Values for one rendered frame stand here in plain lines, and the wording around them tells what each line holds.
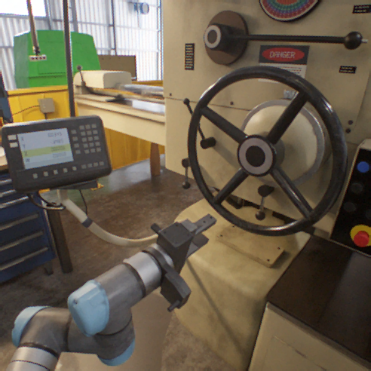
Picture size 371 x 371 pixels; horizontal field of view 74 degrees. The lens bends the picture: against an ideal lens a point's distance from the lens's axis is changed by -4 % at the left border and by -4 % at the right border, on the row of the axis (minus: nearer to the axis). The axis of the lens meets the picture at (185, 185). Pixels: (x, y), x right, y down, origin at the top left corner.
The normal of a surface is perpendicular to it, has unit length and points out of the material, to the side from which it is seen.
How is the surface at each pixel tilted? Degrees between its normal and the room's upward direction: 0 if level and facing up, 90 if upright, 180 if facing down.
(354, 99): 90
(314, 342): 90
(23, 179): 70
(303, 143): 79
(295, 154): 90
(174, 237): 15
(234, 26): 90
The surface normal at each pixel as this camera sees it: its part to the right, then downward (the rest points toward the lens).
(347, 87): -0.67, 0.32
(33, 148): 0.51, 0.06
